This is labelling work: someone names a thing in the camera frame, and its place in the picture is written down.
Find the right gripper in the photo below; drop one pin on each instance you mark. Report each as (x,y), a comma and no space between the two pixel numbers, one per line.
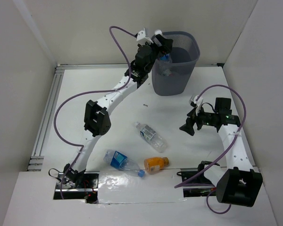
(188,127)

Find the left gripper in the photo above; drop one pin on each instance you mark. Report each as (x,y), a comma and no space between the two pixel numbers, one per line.
(165,44)

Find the Aquafina blue label bottle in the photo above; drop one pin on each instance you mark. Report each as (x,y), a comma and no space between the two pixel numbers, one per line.
(164,45)

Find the green label water bottle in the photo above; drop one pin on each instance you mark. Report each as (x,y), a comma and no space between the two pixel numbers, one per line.
(152,137)

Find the orange juice bottle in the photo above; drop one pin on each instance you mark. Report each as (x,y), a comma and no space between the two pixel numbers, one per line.
(155,164)

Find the blue cap water bottle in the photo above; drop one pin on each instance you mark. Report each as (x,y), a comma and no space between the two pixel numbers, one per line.
(121,162)

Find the red label water bottle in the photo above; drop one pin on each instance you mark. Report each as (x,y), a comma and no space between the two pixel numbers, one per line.
(167,72)

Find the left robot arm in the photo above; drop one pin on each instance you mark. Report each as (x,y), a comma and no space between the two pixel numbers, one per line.
(97,113)

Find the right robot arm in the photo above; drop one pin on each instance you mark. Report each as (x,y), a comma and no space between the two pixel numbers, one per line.
(239,184)

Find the grey mesh waste bin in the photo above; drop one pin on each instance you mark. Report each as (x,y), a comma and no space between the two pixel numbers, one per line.
(185,54)

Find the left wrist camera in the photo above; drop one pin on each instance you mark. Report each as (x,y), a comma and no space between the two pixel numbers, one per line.
(141,36)

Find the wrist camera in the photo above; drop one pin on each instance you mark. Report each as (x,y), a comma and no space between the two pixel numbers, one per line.
(141,36)
(196,102)

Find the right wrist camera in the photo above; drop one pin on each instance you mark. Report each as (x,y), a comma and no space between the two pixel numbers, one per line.
(196,102)

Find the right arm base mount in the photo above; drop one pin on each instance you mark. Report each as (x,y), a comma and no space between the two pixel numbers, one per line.
(203,184)

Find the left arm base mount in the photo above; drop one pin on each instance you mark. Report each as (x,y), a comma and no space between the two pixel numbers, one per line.
(85,186)

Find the aluminium frame rail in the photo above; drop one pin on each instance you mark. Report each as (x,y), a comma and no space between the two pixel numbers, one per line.
(72,87)

